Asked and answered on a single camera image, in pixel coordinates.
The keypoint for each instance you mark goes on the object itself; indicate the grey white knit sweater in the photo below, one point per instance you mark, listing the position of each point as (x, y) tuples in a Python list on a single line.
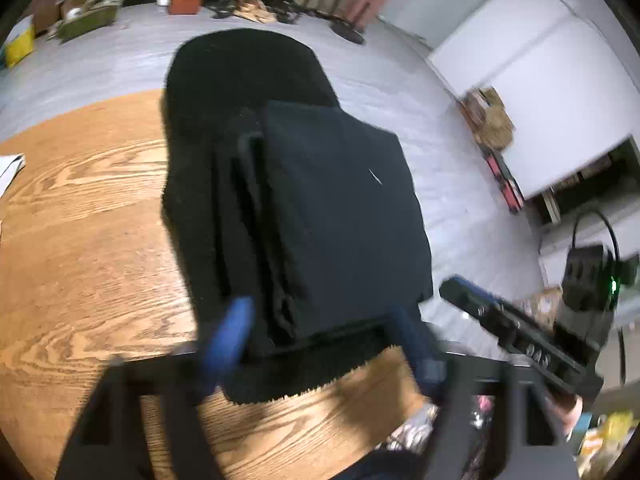
[(10, 165)]

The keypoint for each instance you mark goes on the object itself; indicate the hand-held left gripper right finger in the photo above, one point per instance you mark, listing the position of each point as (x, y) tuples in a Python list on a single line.
[(415, 345)]

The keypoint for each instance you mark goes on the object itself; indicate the red-brown suitcase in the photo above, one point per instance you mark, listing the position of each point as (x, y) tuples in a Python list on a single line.
[(362, 5)]

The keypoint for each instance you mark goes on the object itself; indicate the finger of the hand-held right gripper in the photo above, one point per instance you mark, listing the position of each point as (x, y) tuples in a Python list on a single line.
[(470, 297)]

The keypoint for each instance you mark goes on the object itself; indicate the beige and dark bundle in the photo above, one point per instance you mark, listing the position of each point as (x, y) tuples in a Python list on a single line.
[(490, 117)]

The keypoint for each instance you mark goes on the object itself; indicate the person's right hand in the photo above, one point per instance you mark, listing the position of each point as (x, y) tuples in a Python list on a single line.
[(567, 412)]

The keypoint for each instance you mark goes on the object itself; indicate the yellow bag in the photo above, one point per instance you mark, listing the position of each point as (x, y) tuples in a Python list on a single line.
[(19, 42)]

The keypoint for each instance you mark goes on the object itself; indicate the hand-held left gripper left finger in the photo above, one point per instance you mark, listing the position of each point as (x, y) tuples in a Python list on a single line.
[(227, 340)]

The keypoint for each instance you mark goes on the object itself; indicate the black garment with white label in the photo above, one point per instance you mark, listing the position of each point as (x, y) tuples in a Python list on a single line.
[(340, 210)]

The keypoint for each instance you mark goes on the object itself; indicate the green crate with clothes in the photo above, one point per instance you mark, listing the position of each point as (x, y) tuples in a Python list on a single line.
[(87, 17)]

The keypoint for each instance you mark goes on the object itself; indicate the black fleece garment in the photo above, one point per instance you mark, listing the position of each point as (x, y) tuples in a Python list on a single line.
[(225, 135)]

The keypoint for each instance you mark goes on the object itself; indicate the red black box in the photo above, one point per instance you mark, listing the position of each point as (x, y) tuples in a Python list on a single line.
[(505, 180)]

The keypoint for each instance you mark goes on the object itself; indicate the black standing fan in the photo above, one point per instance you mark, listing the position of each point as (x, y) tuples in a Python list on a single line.
[(345, 30)]

